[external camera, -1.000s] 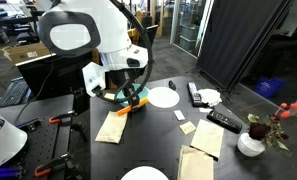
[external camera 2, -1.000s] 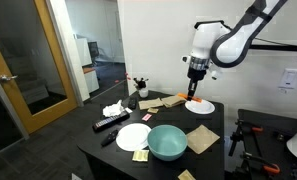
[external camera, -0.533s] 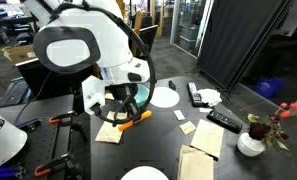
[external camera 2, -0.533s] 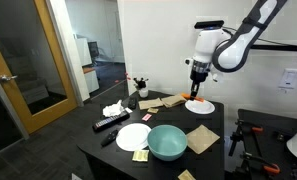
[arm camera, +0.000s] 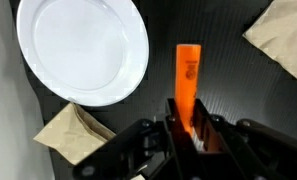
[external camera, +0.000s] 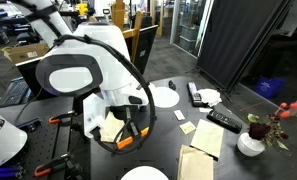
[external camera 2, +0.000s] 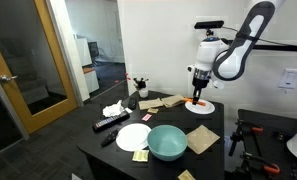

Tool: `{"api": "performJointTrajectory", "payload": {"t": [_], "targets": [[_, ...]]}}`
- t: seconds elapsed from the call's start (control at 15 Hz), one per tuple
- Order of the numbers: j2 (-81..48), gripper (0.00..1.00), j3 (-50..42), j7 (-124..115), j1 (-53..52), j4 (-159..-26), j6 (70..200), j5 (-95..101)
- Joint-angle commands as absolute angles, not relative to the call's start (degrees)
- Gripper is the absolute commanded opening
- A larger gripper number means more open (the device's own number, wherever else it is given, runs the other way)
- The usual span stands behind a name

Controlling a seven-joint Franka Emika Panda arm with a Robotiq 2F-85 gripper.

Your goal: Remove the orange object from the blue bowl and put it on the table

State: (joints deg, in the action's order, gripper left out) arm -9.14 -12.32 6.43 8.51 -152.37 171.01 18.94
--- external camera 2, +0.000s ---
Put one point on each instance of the brown napkin at table edge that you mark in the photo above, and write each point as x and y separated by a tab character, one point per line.
186	175

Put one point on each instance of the white paper on floor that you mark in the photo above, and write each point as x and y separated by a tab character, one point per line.
76	177

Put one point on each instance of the folded stacked brown napkin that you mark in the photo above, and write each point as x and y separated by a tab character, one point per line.
173	100

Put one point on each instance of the crumpled white tissue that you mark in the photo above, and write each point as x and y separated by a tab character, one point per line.
113	109

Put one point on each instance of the black rectangular device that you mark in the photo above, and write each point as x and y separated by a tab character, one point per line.
132	103

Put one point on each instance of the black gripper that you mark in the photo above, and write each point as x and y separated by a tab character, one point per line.
200	85

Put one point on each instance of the small white plate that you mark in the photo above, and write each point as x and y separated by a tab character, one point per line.
204	109

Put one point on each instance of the black bar camera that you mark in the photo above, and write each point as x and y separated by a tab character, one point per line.
208	24

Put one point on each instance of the large white plate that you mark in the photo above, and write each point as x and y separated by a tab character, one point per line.
133	136

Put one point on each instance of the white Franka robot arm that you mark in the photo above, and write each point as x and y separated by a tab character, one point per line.
231	60

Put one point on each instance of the small black remote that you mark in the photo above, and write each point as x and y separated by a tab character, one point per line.
109	137

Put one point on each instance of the pink packet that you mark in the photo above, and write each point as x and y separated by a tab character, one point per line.
147	117

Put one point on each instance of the long black remote control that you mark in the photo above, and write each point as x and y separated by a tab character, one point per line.
110	121

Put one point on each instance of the white cabinet with orange top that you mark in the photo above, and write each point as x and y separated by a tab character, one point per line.
91	80

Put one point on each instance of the tiny brown napkin piece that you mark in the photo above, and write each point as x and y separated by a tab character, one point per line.
152	110

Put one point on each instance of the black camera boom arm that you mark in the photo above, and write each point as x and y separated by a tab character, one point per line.
278	47

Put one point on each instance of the flat rectangular brown napkin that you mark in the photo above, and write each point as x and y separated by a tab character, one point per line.
150	103

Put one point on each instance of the white desk partition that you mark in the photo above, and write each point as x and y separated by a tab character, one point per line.
84	51

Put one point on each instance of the small white paper scrap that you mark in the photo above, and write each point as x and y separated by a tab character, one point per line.
128	110

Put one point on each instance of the black office chair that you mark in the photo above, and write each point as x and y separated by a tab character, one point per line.
93	50

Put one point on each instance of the small white cup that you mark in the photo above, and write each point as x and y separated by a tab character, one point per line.
143	92

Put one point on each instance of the large square brown napkin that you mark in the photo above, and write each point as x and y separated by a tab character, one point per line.
203	139

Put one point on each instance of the teal bowl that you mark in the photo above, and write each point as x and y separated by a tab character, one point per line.
166	141

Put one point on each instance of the black bunch in cup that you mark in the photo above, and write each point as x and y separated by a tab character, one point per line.
140	83

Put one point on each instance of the wooden door with glass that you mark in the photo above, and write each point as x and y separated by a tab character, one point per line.
43	111

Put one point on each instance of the white wall switch plate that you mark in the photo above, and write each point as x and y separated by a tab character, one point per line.
289	79

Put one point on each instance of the small black bracket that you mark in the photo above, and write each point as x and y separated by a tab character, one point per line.
281	136

